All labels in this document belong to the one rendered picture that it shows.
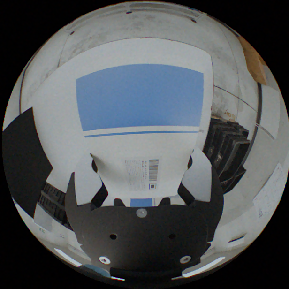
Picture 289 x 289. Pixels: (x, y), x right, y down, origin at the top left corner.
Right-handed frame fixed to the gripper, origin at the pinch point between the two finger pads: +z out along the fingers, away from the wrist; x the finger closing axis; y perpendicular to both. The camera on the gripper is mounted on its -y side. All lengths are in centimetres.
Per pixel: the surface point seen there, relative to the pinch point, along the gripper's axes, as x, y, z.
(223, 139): 51, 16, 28
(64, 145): -21.6, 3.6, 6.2
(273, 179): 249, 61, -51
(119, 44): -3.6, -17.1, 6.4
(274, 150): 250, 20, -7
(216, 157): 51, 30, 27
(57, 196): -55, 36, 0
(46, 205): -62, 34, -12
